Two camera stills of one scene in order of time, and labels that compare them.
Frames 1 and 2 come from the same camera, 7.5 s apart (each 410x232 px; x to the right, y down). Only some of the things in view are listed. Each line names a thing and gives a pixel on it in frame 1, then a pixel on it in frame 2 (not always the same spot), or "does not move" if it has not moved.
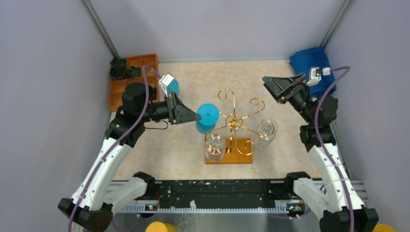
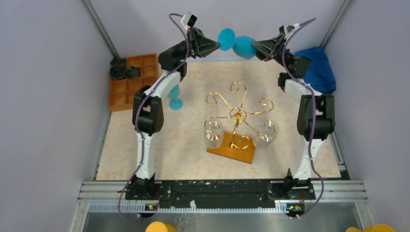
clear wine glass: [214, 147] to [213, 134]
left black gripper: [172, 108] to [195, 41]
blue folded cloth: [302, 61] does not move
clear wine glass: [266, 133] does not move
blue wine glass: [210, 114] to [241, 45]
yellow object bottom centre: [159, 226] does not move
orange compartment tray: [116, 87] does not move
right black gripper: [293, 91] to [277, 48]
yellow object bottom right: [381, 227] does not move
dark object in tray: [118, 70] does not move
